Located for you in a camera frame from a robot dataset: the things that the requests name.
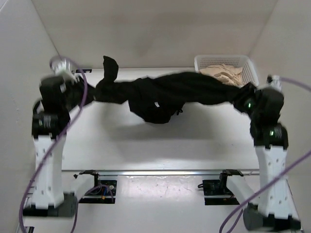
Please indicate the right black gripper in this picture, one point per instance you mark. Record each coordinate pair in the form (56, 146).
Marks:
(247, 90)

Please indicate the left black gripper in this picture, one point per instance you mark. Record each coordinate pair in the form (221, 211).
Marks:
(78, 83)

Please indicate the black trousers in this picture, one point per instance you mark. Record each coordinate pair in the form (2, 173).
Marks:
(156, 100)

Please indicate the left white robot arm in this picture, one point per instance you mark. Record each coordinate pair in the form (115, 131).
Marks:
(50, 124)

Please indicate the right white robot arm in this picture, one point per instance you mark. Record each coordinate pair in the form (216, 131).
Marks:
(269, 208)

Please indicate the beige trousers in basket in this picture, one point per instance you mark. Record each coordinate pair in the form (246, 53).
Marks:
(226, 74)

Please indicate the dark label sticker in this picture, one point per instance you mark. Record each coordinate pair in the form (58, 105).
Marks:
(84, 70)

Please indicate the white plastic basket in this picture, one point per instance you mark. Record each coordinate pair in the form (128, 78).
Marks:
(248, 73)

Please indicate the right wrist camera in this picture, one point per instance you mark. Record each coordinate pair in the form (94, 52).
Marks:
(273, 81)

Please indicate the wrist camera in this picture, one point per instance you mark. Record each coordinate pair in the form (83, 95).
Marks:
(273, 81)
(62, 67)

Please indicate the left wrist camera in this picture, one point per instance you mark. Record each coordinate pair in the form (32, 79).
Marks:
(62, 67)

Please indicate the aluminium front rail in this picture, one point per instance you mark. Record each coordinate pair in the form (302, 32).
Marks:
(163, 172)

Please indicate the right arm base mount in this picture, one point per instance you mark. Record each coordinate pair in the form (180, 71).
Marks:
(216, 192)

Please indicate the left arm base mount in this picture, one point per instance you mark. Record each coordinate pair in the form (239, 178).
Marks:
(92, 188)

